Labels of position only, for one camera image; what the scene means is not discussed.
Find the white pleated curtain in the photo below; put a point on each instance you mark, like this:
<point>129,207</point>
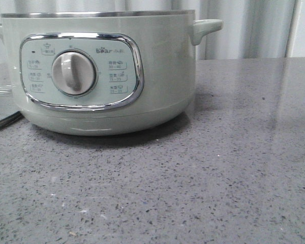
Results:
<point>252,29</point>

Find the pale green electric cooking pot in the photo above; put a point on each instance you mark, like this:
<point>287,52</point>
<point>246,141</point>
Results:
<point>103,73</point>

